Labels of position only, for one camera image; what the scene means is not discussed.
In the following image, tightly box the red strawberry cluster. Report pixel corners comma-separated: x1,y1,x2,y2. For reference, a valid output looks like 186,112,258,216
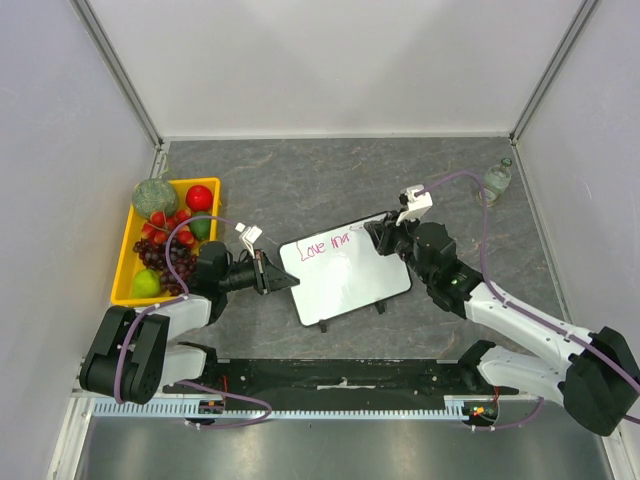
141,209,197,248

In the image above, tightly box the clear glass bottle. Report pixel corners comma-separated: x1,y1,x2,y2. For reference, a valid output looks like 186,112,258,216
478,157,513,207

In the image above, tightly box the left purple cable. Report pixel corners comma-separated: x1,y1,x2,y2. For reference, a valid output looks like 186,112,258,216
112,214,274,431

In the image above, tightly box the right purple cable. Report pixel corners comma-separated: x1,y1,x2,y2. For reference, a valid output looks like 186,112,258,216
417,170,640,432

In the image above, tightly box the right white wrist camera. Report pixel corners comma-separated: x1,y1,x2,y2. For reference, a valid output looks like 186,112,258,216
396,185,433,226

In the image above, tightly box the purple cable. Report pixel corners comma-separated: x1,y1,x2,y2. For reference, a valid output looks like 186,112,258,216
417,170,640,432
112,214,274,431

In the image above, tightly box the white slotted cable duct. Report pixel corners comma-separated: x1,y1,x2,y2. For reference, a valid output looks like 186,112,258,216
92,398,492,421

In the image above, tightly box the green netted melon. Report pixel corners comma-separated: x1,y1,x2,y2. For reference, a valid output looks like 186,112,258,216
131,178,179,218

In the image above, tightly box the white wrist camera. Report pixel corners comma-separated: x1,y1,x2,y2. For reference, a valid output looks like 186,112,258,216
234,222,262,259
396,185,433,226

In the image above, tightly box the green lime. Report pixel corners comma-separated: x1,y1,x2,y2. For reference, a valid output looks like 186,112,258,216
189,211,211,241

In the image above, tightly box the yellow plastic bin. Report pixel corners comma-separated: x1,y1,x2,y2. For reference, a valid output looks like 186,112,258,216
111,177,221,308

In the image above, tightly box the purple grape bunch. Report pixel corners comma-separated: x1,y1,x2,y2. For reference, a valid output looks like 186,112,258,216
132,240,197,296

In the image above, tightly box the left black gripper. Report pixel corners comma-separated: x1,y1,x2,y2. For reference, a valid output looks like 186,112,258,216
219,249,299,295

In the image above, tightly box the white whiteboard black frame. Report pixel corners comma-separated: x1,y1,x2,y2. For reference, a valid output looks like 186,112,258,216
278,213,412,327

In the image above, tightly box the red apple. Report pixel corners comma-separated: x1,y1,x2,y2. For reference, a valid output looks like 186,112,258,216
185,184,214,212

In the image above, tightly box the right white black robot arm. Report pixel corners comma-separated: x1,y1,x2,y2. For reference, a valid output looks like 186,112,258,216
364,212,639,436

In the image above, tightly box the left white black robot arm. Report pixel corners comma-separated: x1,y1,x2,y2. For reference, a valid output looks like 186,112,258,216
79,241,300,405

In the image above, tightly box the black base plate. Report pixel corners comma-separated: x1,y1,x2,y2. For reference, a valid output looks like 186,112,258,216
194,359,496,410

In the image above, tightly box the green pear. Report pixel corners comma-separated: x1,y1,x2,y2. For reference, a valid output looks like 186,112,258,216
131,269,162,299

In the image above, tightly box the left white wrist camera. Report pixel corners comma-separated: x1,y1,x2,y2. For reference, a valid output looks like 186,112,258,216
234,222,262,259

